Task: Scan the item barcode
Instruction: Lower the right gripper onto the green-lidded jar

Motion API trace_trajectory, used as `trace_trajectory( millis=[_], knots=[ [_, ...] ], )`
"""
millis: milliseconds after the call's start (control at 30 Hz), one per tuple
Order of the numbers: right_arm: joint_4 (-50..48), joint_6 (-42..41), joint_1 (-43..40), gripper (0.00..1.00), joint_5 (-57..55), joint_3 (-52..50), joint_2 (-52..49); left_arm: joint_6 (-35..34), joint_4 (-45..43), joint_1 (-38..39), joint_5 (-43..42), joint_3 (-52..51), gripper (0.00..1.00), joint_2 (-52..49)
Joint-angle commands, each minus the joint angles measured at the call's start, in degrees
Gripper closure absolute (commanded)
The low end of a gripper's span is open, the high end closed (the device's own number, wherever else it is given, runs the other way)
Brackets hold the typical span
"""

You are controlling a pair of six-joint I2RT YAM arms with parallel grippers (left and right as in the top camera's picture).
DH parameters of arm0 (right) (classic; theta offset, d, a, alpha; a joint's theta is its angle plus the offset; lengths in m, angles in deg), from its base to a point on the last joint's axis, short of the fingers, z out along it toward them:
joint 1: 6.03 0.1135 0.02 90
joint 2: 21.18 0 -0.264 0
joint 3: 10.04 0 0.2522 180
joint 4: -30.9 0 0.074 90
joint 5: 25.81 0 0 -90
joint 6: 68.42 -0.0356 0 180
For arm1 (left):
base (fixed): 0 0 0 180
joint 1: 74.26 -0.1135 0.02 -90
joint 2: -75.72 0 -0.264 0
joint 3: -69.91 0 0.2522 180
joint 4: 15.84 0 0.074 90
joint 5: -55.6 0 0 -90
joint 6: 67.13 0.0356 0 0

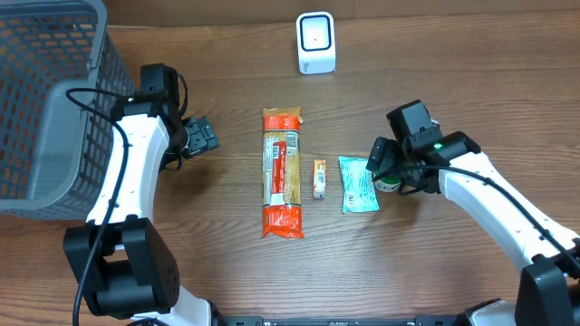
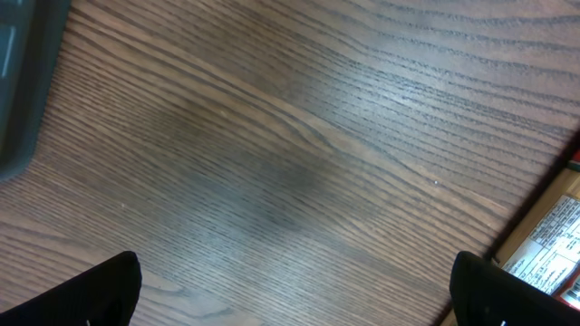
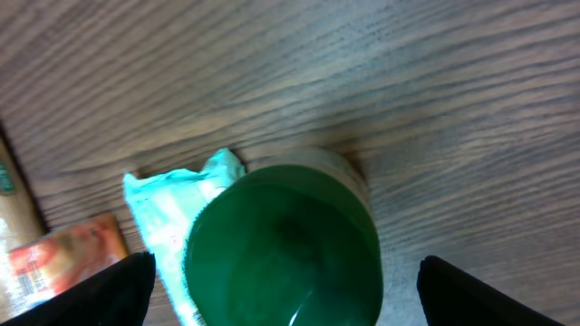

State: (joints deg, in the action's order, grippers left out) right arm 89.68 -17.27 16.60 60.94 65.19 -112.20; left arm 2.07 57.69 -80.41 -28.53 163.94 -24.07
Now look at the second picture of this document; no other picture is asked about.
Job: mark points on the grey plastic mesh basket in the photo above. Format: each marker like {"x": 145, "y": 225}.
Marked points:
{"x": 31, "y": 37}

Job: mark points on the orange noodle packet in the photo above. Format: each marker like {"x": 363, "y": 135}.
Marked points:
{"x": 543, "y": 250}

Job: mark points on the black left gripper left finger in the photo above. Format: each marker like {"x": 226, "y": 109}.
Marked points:
{"x": 105, "y": 295}

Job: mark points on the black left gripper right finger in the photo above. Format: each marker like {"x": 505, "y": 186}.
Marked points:
{"x": 484, "y": 295}

